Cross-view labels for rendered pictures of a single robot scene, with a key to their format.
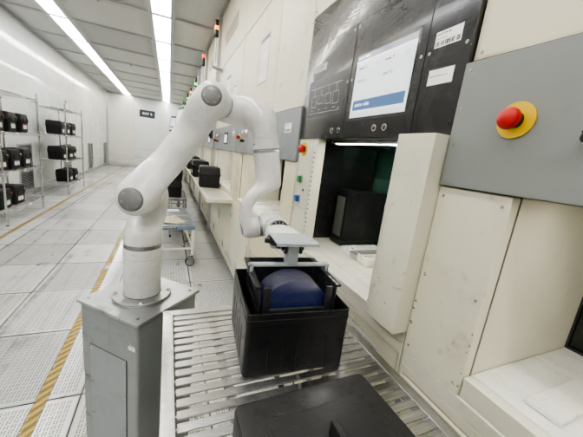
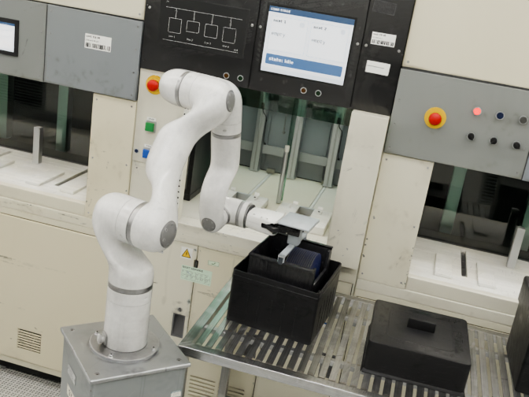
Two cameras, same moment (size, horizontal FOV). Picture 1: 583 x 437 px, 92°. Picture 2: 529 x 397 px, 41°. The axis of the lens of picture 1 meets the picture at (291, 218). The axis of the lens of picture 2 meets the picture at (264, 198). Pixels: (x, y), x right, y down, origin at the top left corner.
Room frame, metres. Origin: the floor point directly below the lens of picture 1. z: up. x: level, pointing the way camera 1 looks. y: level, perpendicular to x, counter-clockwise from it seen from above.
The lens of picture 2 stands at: (-0.33, 1.68, 1.80)
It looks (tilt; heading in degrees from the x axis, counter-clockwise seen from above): 18 degrees down; 306
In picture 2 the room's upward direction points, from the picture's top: 9 degrees clockwise
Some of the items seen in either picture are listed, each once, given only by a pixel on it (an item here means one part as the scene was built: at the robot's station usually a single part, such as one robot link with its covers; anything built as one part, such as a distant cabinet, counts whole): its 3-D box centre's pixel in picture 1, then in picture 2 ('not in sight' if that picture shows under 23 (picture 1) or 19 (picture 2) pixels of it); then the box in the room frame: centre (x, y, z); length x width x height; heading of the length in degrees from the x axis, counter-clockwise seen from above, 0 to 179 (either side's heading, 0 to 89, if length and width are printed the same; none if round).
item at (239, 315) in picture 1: (284, 313); (285, 290); (0.77, -0.01, 0.85); 0.28 x 0.28 x 0.17; 19
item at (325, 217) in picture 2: not in sight; (301, 217); (1.08, -0.52, 0.89); 0.22 x 0.21 x 0.04; 114
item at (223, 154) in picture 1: (243, 134); not in sight; (3.67, 0.73, 1.50); 1.52 x 0.99 x 3.00; 24
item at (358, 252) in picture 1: (370, 253); (237, 202); (1.33, -0.41, 0.89); 0.22 x 0.21 x 0.04; 114
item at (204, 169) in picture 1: (208, 176); not in sight; (3.66, 1.12, 0.93); 0.30 x 0.28 x 0.26; 21
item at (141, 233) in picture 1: (146, 210); (124, 239); (0.96, 0.51, 1.07); 0.19 x 0.12 x 0.24; 10
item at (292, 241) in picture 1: (286, 289); (289, 267); (0.77, -0.01, 0.93); 0.24 x 0.20 x 0.32; 109
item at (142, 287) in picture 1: (142, 270); (127, 314); (0.93, 0.50, 0.85); 0.19 x 0.19 x 0.18
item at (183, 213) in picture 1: (172, 233); not in sight; (3.23, 1.39, 0.24); 0.97 x 0.52 x 0.48; 27
